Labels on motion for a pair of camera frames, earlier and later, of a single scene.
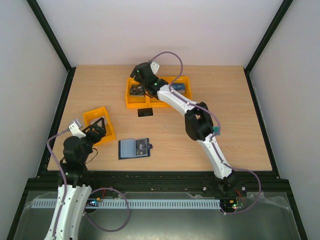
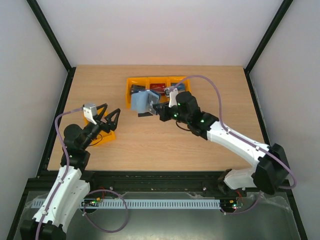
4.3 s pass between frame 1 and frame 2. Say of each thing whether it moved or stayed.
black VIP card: moved
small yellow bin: stayed
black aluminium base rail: stayed
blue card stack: stayed
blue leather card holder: moved
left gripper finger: moved
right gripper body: moved
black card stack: stayed
